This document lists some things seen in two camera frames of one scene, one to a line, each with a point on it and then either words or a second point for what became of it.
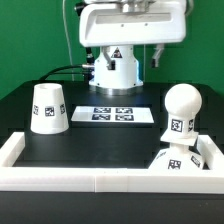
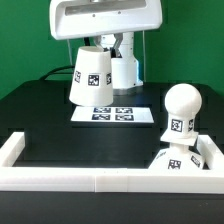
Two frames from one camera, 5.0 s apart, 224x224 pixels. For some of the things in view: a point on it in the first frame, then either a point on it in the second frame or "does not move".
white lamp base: [177, 158] does not move
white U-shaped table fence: [16, 177] does not move
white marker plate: [113, 114] does not move
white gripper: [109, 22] -> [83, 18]
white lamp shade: [49, 110] -> [92, 81]
